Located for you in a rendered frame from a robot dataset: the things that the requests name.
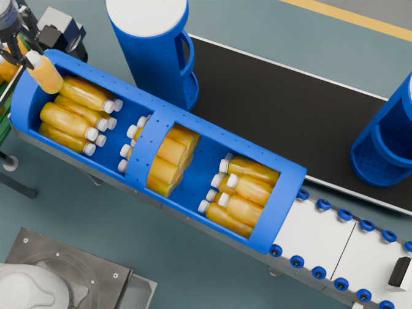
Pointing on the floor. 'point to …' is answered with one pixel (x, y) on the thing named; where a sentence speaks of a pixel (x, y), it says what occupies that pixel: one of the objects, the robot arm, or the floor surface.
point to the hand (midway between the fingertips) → (29, 54)
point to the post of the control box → (16, 186)
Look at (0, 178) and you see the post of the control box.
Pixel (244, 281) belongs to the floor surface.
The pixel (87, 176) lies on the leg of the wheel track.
